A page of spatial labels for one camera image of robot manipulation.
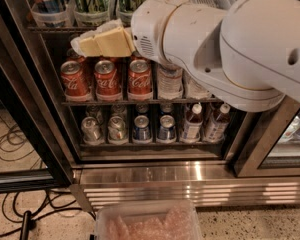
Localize right tea bottle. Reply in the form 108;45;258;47
204;103;230;143

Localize left tea bottle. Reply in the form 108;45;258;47
180;103;203;143

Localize blue can tray bin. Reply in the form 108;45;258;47
31;0;73;28

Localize front middle cola can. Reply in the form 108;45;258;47
94;60;120;96

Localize stainless steel drinks fridge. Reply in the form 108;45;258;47
0;0;300;211

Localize top wire shelf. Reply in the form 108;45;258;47
27;25;97;33

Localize blue can front left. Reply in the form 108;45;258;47
133;115;152;143

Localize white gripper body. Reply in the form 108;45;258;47
131;0;190;68

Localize front left water bottle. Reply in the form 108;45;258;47
157;65;183;100

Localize black floor cables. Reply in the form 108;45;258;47
0;188;96;240

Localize front left cola can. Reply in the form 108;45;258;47
61;61;89;97

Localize silver can front left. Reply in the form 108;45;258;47
81;117;102;145

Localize wire shelf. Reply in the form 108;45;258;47
27;25;97;33
61;98;223;106

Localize silver can front right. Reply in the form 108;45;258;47
108;116;128;145

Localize cola can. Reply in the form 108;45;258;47
61;61;89;97
94;60;120;96
66;48;90;71
128;59;151;95

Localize clear plastic bin with wrap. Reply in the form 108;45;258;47
95;200;203;240

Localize blue can front right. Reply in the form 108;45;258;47
157;115;176;143

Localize front middle water bottle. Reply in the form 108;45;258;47
183;72;212;99

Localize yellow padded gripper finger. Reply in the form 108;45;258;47
70;19;135;57

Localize silver can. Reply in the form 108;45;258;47
81;117;102;145
108;116;128;145

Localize middle wire shelf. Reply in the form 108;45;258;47
61;98;223;106

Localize blue cans behind glass door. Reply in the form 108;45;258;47
279;110;300;143

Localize blue can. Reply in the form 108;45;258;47
157;115;176;143
133;115;152;143

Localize water bottle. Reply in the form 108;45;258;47
183;72;212;99
157;65;183;100

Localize black pole stand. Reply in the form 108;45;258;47
19;210;32;240

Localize tea bottle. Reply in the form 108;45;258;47
180;103;203;143
204;103;230;143

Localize front right cola can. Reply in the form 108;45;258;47
128;59;151;95

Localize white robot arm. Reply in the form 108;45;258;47
71;0;300;112

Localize green can left bin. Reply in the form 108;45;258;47
74;0;110;27

